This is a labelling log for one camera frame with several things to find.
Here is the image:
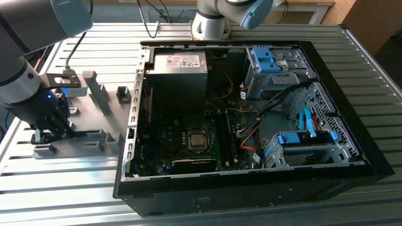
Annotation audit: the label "brown wooden cabinet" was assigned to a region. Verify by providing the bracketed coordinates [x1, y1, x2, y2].
[341, 0, 402, 56]

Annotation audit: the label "grey plastic parts rack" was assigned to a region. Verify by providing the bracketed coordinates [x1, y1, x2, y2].
[32, 70, 133, 159]

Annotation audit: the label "black graphics card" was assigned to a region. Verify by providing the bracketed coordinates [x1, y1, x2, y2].
[171, 157, 218, 175]

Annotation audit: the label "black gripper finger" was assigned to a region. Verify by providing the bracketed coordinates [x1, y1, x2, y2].
[31, 128, 76, 145]

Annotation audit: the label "grey power supply unit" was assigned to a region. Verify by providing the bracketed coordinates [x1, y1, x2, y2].
[145, 51, 210, 113]

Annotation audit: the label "tall metal drive cage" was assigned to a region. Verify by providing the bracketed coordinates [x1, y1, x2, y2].
[245, 46, 318, 101]

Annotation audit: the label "green motherboard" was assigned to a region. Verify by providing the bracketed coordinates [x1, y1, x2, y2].
[135, 110, 253, 176]

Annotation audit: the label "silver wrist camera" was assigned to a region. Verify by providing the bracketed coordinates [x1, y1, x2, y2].
[66, 86, 90, 97]

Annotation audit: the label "blue plastic drive bracket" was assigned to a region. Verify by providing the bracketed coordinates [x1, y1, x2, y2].
[253, 47, 281, 73]

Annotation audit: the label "blue flat data wire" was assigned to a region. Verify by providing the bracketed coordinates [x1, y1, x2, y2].
[300, 107, 318, 138]

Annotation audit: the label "orange power wires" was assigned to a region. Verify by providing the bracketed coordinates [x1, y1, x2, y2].
[241, 127, 262, 152]

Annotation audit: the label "low metal disk bay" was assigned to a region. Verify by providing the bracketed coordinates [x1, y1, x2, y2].
[262, 131, 368, 168]

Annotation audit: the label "silver CPU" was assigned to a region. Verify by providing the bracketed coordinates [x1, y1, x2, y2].
[189, 133, 210, 148]

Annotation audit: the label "black wire bundle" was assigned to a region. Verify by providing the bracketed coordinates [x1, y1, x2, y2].
[241, 83, 312, 137]

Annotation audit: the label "black open PC case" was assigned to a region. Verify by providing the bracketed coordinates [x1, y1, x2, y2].
[113, 40, 396, 216]

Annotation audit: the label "blue plastic bay rail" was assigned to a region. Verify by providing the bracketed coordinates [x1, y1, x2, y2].
[265, 141, 275, 163]

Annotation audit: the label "blue disk carrier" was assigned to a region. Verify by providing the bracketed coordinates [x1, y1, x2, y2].
[275, 131, 338, 145]

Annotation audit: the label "wooden desk white frame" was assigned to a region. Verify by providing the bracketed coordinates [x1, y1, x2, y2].
[273, 0, 334, 25]

